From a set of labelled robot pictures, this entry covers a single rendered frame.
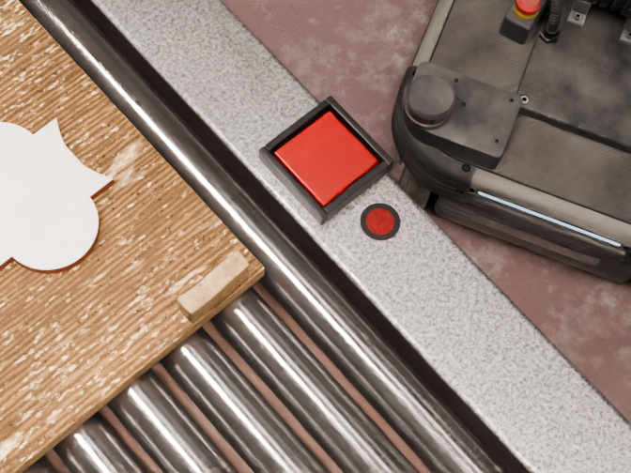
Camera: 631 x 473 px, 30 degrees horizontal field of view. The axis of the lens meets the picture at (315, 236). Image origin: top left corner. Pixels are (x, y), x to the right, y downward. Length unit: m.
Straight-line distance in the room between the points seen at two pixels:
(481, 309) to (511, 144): 0.85
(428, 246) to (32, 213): 0.30
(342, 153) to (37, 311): 0.26
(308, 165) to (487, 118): 0.80
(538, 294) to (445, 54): 0.42
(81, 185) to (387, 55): 1.21
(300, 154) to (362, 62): 1.13
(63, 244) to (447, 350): 0.30
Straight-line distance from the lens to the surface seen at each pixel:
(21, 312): 0.89
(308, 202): 0.91
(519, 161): 1.73
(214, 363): 0.88
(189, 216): 0.90
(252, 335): 0.89
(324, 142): 0.93
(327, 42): 2.06
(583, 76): 1.80
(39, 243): 0.89
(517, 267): 1.93
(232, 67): 0.98
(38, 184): 0.91
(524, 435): 0.89
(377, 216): 0.93
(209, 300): 0.85
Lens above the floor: 1.77
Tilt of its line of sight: 68 degrees down
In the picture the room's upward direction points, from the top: 9 degrees clockwise
